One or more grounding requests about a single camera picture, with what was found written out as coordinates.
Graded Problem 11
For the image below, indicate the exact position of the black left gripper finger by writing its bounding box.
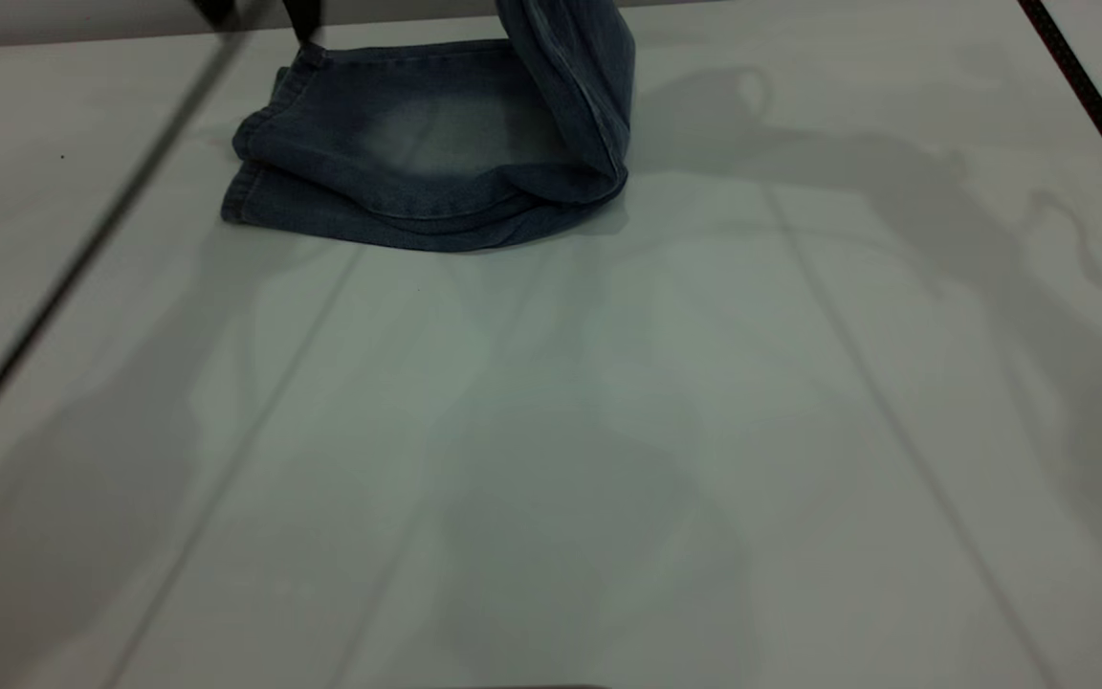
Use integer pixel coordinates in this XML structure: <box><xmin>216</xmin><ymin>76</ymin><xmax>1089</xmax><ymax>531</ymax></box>
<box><xmin>191</xmin><ymin>0</ymin><xmax>242</xmax><ymax>31</ymax></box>
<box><xmin>281</xmin><ymin>0</ymin><xmax>324</xmax><ymax>45</ymax></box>

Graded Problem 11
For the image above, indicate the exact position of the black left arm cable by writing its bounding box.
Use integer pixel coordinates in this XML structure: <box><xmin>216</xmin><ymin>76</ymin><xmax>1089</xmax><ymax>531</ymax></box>
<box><xmin>0</xmin><ymin>27</ymin><xmax>248</xmax><ymax>472</ymax></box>

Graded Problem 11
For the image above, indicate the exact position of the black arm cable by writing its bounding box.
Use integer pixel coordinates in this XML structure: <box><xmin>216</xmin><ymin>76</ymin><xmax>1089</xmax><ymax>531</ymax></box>
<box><xmin>1017</xmin><ymin>0</ymin><xmax>1102</xmax><ymax>229</ymax></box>
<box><xmin>0</xmin><ymin>27</ymin><xmax>248</xmax><ymax>472</ymax></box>

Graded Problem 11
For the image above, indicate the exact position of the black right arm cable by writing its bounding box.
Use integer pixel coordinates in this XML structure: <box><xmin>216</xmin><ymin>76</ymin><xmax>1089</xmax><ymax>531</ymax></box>
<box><xmin>1017</xmin><ymin>0</ymin><xmax>1102</xmax><ymax>229</ymax></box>

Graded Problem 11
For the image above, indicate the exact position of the blue denim shorts basketball print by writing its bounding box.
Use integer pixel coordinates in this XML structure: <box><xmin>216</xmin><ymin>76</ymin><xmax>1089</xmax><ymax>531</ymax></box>
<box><xmin>221</xmin><ymin>0</ymin><xmax>637</xmax><ymax>254</ymax></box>

